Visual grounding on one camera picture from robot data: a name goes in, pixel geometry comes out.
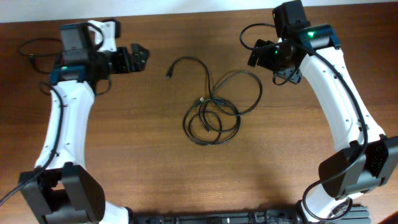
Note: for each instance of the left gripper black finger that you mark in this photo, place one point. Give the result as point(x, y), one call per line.
point(137, 66)
point(139, 53)

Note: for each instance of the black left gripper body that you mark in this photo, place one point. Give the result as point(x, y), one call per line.
point(117, 62)

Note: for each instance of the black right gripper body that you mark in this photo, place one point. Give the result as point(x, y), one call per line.
point(270, 57)

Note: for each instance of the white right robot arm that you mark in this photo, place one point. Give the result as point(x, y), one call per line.
point(364, 157)

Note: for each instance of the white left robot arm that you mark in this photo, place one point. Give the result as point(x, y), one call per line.
point(59, 189)

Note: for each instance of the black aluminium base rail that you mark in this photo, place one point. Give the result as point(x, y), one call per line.
point(248, 216)

